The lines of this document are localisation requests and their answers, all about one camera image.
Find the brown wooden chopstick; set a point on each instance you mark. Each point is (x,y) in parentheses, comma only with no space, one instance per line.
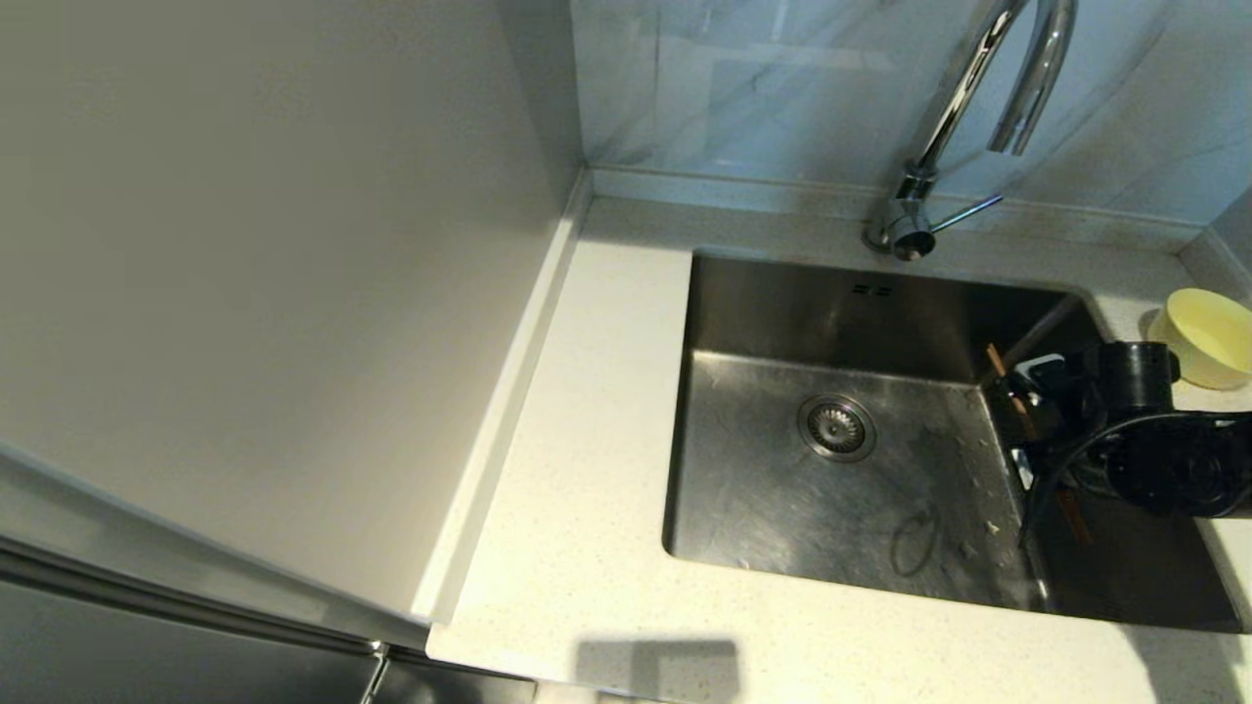
(996,364)
(1076,516)

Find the round metal sink strainer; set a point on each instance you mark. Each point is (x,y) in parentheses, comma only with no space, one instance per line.
(836,427)

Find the chrome gooseneck faucet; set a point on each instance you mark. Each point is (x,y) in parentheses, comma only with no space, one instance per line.
(963,88)

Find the yellow plastic bowl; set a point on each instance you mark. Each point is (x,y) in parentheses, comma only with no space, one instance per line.
(1213,337)

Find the grey tall cabinet door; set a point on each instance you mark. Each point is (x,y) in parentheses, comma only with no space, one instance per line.
(147,655)

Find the stainless steel sink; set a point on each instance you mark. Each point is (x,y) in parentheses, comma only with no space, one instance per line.
(831,528)

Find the beige tall cabinet side panel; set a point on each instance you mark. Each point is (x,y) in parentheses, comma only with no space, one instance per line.
(245,293)

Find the chrome cabinet trim strip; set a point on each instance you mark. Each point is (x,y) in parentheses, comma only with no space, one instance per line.
(196,604)

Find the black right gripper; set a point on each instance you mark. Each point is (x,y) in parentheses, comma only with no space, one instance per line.
(1066,411)

